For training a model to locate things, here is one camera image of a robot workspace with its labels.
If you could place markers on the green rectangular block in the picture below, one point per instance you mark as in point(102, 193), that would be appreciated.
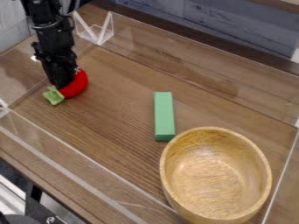
point(163, 116)

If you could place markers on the wooden bowl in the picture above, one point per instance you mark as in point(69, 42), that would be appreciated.
point(215, 175)

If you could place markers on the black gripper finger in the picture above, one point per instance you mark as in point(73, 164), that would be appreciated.
point(65, 75)
point(51, 74)

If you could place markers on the clear acrylic enclosure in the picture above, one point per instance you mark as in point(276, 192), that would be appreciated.
point(89, 149)

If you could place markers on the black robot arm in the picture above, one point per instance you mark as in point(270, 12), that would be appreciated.
point(42, 8)

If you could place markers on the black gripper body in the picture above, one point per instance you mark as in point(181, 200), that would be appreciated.
point(55, 42)

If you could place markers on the black table frame bracket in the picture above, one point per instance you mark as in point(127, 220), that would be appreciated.
point(37, 210)

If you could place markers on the red plush strawberry toy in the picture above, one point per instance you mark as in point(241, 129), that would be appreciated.
point(57, 95)

